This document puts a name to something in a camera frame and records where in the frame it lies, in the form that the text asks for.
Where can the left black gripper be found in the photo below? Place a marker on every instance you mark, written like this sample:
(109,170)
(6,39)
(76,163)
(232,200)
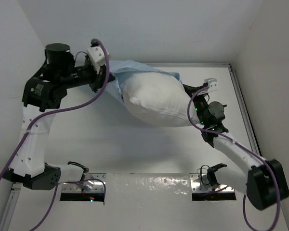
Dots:
(97,80)

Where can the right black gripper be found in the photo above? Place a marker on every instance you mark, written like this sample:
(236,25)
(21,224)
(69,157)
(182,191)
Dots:
(190,90)

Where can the white pillow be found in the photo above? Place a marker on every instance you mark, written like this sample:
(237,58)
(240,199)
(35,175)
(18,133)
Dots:
(158,99)

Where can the light blue pillowcase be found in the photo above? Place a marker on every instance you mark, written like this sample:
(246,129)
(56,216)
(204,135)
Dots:
(122,70)

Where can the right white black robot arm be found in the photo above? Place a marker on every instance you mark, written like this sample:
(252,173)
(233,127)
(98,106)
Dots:
(264,182)

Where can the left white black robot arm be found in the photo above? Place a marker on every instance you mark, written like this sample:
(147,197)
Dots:
(41,100)

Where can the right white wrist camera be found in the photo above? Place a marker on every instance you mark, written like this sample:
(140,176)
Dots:
(212,85)

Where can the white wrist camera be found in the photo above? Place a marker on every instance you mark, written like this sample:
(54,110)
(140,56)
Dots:
(98,58)
(212,85)

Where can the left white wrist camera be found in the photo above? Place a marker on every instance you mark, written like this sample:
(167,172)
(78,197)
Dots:
(98,58)

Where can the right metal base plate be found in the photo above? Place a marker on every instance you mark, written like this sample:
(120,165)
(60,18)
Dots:
(200,184)

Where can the metal base plate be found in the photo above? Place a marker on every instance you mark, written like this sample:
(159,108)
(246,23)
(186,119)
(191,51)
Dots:
(200,184)
(91,183)

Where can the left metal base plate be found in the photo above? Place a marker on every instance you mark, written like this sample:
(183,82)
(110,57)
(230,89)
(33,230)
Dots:
(91,183)

